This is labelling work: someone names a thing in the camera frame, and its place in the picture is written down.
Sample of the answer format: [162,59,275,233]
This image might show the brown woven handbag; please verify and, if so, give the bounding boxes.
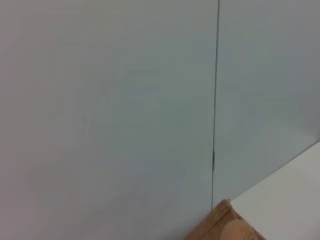
[184,198,267,240]

